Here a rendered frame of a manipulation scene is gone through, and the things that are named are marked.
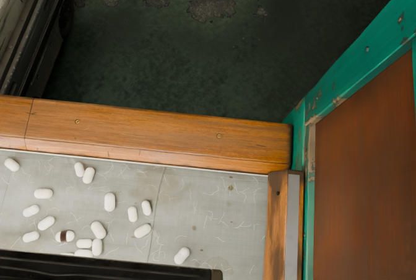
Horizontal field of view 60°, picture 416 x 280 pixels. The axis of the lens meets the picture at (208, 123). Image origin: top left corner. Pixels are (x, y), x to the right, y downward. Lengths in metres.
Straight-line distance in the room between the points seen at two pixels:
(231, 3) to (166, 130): 1.15
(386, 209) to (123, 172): 0.55
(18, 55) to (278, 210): 1.09
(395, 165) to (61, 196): 0.65
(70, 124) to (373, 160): 0.61
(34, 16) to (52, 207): 0.86
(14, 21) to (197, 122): 0.89
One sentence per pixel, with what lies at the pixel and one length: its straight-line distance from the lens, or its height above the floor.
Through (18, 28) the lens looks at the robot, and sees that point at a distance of 1.49.
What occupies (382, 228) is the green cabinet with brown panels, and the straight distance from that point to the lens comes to 0.48.
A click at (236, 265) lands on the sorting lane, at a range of 0.81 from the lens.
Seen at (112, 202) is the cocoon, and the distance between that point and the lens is 0.80.
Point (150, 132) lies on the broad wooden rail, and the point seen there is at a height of 0.77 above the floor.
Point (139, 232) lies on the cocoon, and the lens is 0.79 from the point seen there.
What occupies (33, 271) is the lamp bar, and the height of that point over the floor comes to 1.08.
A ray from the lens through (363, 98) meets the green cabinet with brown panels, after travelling 0.54.
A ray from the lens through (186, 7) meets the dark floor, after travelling 1.84.
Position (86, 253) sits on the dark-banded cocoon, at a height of 0.76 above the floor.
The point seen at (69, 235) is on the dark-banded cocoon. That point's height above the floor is 0.76.
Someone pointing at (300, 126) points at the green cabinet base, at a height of 0.82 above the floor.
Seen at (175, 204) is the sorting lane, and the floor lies 0.74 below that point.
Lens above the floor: 1.54
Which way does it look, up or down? 75 degrees down
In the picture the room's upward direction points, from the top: 9 degrees clockwise
